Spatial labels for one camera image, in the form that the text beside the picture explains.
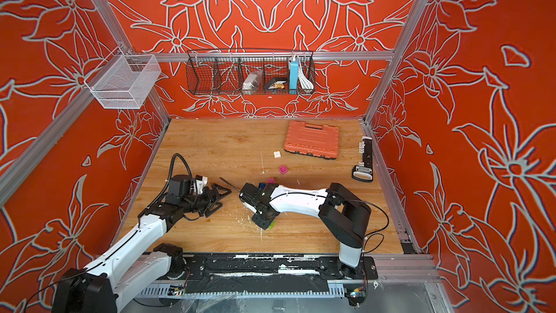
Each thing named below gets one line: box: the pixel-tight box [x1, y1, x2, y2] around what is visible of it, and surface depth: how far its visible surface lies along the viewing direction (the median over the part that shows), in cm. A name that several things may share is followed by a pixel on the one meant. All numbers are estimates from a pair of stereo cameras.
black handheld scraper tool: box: [351, 136, 373, 183], surface depth 100 cm
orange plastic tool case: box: [283, 120, 340, 160], surface depth 105 cm
